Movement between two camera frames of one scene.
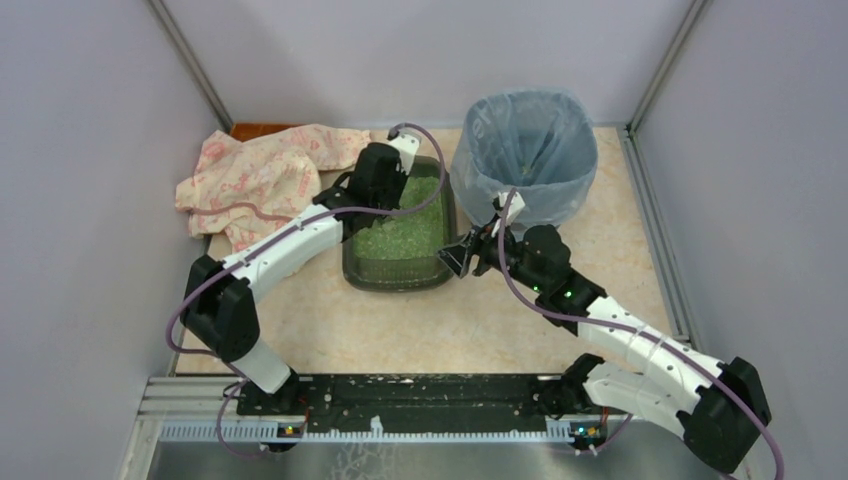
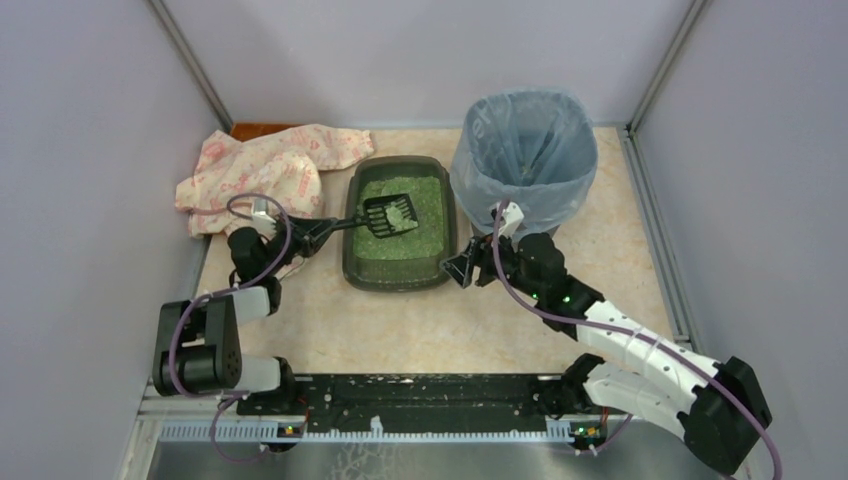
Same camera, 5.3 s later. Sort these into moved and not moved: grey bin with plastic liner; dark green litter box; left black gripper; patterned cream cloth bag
Moved: left black gripper
Not moved: patterned cream cloth bag; dark green litter box; grey bin with plastic liner
